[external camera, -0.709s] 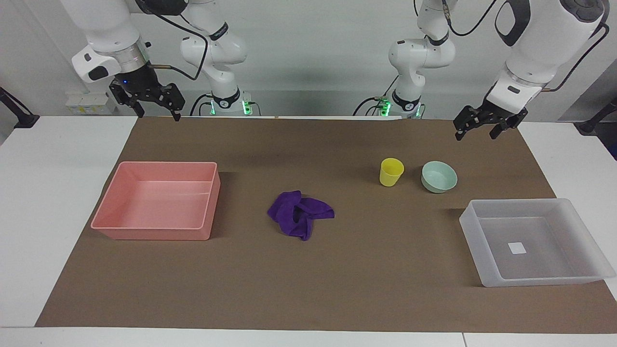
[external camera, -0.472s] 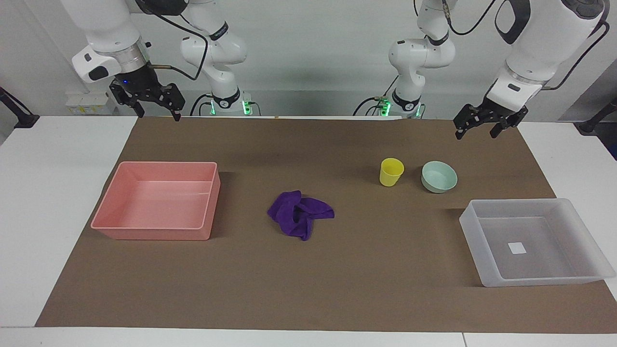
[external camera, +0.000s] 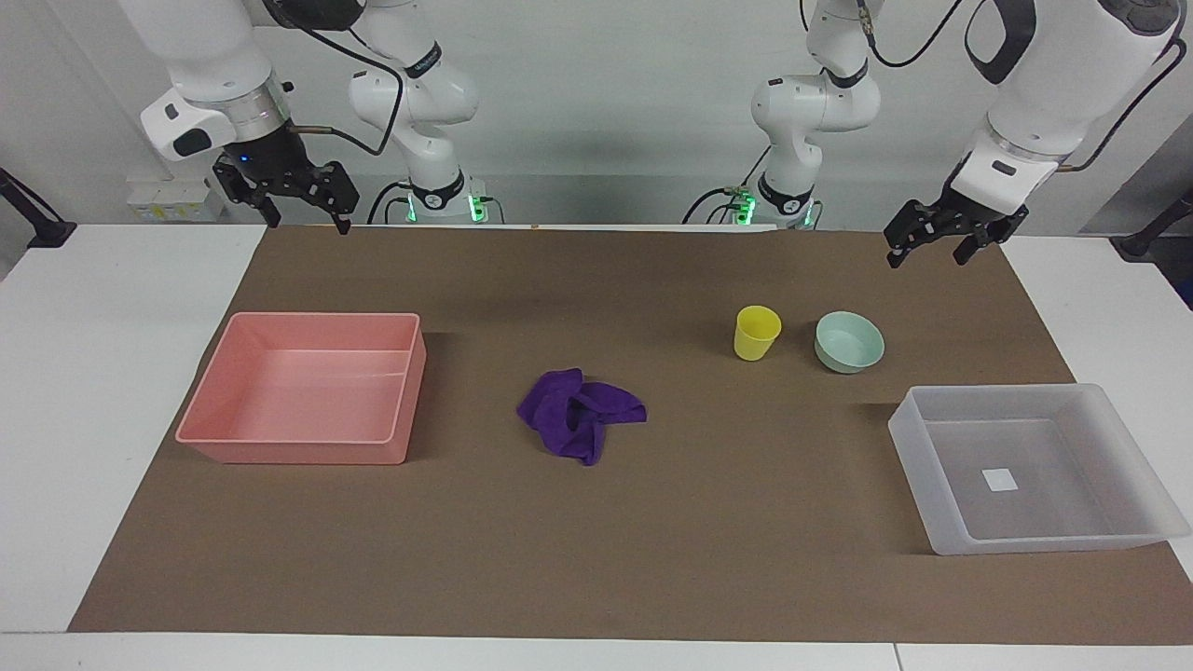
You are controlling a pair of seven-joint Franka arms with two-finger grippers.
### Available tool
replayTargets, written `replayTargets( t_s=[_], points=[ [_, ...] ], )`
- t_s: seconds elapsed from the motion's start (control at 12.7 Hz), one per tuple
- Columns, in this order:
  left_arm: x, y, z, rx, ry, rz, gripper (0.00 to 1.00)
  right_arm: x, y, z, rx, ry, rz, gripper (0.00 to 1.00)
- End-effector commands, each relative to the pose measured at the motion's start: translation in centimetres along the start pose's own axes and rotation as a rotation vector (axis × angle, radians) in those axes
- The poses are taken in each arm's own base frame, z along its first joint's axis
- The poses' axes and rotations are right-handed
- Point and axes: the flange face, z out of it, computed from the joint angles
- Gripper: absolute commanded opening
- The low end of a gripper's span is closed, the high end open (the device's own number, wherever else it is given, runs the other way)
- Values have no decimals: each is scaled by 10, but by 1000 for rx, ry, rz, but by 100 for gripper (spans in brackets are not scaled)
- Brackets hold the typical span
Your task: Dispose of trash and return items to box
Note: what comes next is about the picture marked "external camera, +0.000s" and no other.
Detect black cable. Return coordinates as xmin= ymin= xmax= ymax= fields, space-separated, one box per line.
xmin=1057 ymin=33 xmax=1190 ymax=174
xmin=853 ymin=0 xmax=967 ymax=70
xmin=366 ymin=180 xmax=413 ymax=226
xmin=266 ymin=0 xmax=407 ymax=157
xmin=682 ymin=144 xmax=775 ymax=226

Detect yellow plastic cup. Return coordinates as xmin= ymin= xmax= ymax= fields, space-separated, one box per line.
xmin=734 ymin=305 xmax=783 ymax=363

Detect light green bowl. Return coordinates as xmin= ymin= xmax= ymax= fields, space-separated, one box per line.
xmin=814 ymin=311 xmax=885 ymax=375

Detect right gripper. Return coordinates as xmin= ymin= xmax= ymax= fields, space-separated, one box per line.
xmin=212 ymin=126 xmax=361 ymax=236

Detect black stand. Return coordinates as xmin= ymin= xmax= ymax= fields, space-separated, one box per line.
xmin=0 ymin=168 xmax=77 ymax=249
xmin=1114 ymin=186 xmax=1193 ymax=262

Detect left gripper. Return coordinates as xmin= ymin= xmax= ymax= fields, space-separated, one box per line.
xmin=884 ymin=182 xmax=1030 ymax=269

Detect translucent white plastic bin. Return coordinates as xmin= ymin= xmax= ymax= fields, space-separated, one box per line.
xmin=887 ymin=383 xmax=1192 ymax=556

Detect pink plastic bin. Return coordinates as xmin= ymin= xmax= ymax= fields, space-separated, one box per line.
xmin=175 ymin=312 xmax=428 ymax=465

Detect purple cloth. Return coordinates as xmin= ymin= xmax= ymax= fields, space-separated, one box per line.
xmin=518 ymin=368 xmax=648 ymax=467

